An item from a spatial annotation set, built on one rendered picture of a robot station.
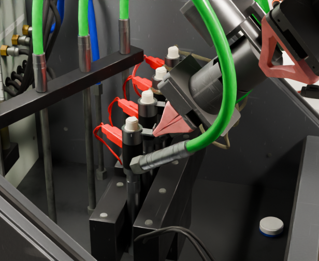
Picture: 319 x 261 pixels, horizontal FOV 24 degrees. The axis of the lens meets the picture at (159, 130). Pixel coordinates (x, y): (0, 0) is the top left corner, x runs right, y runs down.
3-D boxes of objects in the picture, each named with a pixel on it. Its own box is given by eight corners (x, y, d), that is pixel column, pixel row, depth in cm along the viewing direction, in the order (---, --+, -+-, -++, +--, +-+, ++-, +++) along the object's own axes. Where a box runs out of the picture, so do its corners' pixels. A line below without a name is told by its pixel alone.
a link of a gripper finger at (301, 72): (223, 51, 67) (275, 4, 58) (277, 15, 70) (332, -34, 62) (270, 113, 67) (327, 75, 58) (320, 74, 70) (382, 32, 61)
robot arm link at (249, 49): (279, 72, 84) (295, 54, 88) (240, 24, 83) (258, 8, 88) (236, 103, 88) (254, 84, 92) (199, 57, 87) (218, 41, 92)
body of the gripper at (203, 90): (180, 61, 96) (220, 28, 92) (232, 122, 97) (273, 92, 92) (158, 80, 91) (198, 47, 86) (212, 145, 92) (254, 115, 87)
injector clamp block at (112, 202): (159, 314, 108) (159, 228, 101) (93, 302, 110) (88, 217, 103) (204, 185, 137) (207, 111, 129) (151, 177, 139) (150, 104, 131)
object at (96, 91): (105, 180, 138) (101, 85, 129) (95, 178, 139) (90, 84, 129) (107, 175, 140) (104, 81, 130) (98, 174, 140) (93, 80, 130)
